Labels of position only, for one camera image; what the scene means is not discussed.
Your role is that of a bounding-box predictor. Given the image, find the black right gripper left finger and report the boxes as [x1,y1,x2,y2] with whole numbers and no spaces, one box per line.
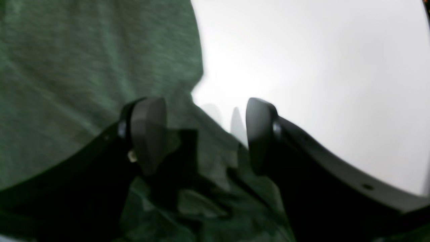
[1,97,167,242]

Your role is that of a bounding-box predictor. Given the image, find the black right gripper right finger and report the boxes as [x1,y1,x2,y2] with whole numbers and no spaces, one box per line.
[246,98,429,242]

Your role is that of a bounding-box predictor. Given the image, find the green long-sleeve shirt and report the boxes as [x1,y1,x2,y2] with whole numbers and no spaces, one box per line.
[0,0,430,242]

